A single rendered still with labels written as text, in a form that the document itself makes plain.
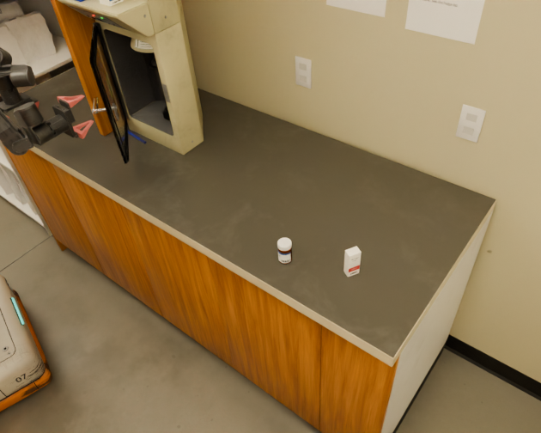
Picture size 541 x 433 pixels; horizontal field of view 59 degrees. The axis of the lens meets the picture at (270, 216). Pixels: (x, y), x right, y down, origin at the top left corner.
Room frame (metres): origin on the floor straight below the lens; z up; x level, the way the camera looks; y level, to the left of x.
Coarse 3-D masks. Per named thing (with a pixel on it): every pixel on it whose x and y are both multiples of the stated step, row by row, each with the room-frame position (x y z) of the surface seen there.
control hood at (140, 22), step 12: (60, 0) 1.60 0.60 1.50; (72, 0) 1.56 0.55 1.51; (84, 0) 1.55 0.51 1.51; (96, 0) 1.55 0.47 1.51; (132, 0) 1.52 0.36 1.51; (96, 12) 1.49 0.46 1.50; (108, 12) 1.44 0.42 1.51; (120, 12) 1.43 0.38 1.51; (132, 12) 1.45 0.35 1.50; (144, 12) 1.48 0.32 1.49; (120, 24) 1.49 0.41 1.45; (132, 24) 1.44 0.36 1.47; (144, 24) 1.47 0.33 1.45
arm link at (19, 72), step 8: (0, 64) 1.55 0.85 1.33; (8, 64) 1.56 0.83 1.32; (16, 64) 1.57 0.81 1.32; (24, 64) 1.57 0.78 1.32; (16, 72) 1.55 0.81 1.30; (24, 72) 1.55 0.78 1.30; (32, 72) 1.58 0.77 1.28; (16, 80) 1.53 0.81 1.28; (24, 80) 1.53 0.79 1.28; (32, 80) 1.55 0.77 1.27
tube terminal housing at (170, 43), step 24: (144, 0) 1.50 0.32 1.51; (168, 0) 1.56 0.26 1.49; (168, 24) 1.54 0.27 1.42; (168, 48) 1.53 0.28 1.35; (168, 72) 1.51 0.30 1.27; (192, 72) 1.68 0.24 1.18; (192, 96) 1.57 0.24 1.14; (192, 120) 1.55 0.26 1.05; (168, 144) 1.55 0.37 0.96; (192, 144) 1.54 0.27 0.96
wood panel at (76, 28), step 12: (60, 12) 1.68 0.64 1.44; (72, 12) 1.71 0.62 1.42; (60, 24) 1.69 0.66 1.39; (72, 24) 1.70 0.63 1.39; (84, 24) 1.73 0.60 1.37; (72, 36) 1.69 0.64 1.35; (84, 36) 1.72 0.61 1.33; (72, 48) 1.67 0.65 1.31; (84, 48) 1.71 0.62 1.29; (84, 60) 1.70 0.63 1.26; (84, 72) 1.68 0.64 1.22; (84, 84) 1.68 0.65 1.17; (96, 84) 1.71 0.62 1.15; (96, 96) 1.69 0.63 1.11; (96, 120) 1.69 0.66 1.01; (108, 120) 1.71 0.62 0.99; (108, 132) 1.69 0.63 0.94
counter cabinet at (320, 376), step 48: (48, 192) 1.79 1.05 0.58; (96, 192) 1.46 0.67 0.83; (96, 240) 1.59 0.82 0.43; (144, 240) 1.30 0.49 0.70; (480, 240) 1.07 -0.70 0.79; (144, 288) 1.40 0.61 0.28; (192, 288) 1.14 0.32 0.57; (240, 288) 0.96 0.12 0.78; (192, 336) 1.22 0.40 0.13; (240, 336) 1.00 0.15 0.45; (288, 336) 0.84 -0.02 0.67; (336, 336) 0.72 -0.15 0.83; (432, 336) 0.86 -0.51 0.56; (288, 384) 0.85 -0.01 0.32; (336, 384) 0.72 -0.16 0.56; (384, 384) 0.62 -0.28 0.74; (336, 432) 0.71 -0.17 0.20; (384, 432) 0.64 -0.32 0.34
